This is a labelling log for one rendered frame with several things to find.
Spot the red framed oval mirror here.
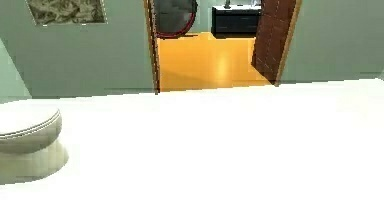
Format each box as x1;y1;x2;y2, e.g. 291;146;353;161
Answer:
153;0;199;39

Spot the black cabinet with white top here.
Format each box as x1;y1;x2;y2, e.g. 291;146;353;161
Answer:
211;4;263;36

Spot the brown room door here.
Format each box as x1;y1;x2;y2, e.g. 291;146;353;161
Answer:
251;0;303;87

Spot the framed grey patterned picture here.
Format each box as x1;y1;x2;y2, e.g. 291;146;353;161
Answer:
25;0;108;27

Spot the white toilet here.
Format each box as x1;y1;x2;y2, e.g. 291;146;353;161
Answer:
0;103;70;185

